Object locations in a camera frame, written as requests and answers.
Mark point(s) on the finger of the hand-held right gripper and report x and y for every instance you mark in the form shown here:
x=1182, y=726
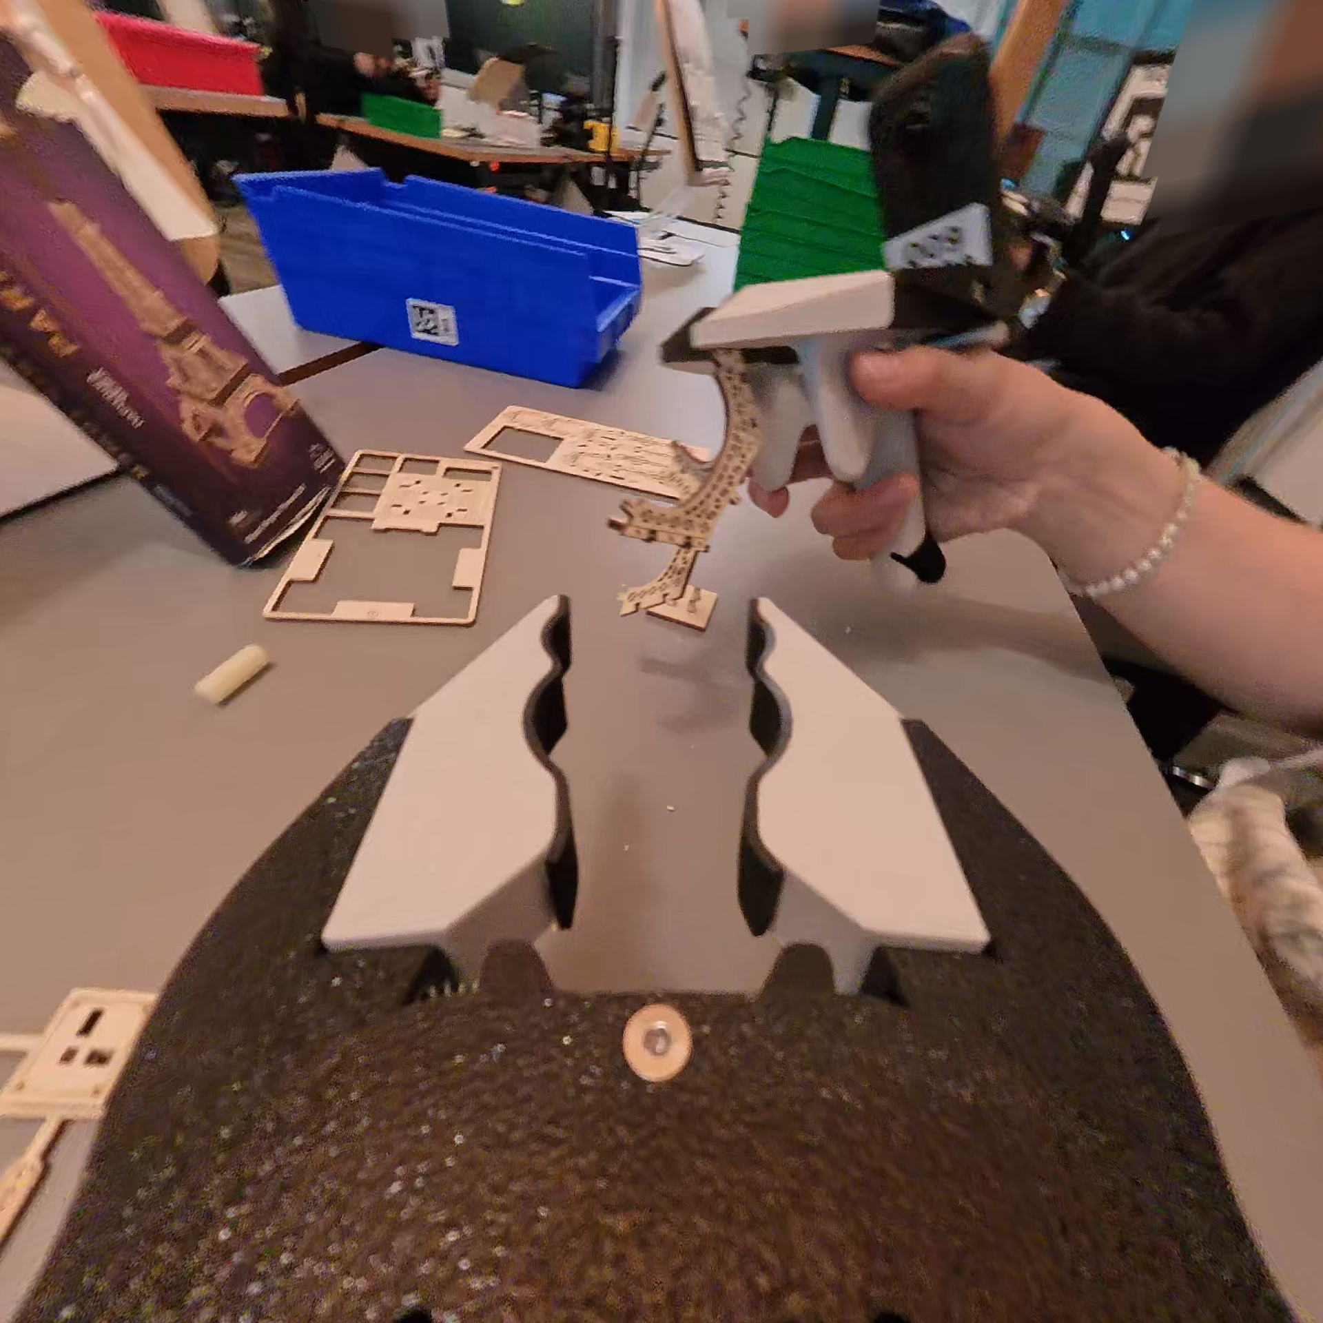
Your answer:
x=807, y=310

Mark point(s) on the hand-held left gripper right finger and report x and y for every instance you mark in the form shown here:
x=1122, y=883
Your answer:
x=868, y=827

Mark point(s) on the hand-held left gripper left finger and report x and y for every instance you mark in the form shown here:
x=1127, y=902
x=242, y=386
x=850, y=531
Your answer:
x=445, y=827

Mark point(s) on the wooden tower arch assembly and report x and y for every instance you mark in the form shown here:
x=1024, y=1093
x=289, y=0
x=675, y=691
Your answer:
x=739, y=433

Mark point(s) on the grey desk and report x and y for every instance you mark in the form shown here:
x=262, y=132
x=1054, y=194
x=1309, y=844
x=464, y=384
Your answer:
x=155, y=806

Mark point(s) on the person's right hand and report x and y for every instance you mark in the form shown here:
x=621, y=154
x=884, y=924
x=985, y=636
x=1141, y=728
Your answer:
x=982, y=444

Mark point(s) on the green plastic bin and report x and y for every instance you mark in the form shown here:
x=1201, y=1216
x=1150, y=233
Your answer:
x=807, y=227

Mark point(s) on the narrow wooden part sheet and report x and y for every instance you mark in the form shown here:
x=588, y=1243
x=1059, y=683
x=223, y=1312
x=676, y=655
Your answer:
x=621, y=455

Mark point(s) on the white sign board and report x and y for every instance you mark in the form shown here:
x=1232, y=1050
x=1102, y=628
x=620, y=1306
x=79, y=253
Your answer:
x=687, y=93

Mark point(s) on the pale wax stick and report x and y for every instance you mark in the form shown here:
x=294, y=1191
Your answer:
x=234, y=674

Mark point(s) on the small wooden peg plate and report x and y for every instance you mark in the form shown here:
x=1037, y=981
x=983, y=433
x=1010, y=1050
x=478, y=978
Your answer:
x=687, y=614

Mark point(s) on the blue plastic bin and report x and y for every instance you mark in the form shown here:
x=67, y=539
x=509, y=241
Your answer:
x=497, y=299

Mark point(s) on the wide wooden part sheet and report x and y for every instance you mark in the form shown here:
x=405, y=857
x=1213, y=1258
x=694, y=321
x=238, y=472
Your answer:
x=429, y=501

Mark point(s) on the wooden sheet with slotted plate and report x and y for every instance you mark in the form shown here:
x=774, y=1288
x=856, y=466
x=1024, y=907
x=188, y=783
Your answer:
x=114, y=1022

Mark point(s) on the small green bin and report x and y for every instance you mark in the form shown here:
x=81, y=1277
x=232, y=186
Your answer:
x=404, y=115

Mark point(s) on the purple tower kit box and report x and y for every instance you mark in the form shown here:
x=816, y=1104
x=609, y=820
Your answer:
x=125, y=331

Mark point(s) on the red plastic bin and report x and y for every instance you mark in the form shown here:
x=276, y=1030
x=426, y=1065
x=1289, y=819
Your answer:
x=175, y=57

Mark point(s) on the wooden post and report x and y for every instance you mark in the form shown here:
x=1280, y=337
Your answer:
x=1034, y=52

